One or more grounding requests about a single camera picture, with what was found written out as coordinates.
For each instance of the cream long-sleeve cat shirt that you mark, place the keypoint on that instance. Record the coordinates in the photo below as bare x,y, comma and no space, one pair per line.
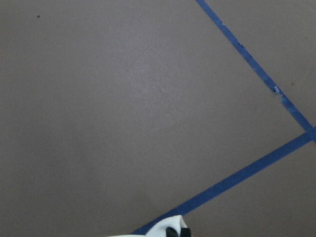
158,230

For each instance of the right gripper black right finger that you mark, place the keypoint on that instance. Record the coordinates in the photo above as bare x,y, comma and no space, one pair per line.
185,232

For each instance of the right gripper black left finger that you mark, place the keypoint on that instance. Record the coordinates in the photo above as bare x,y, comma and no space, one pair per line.
170,232

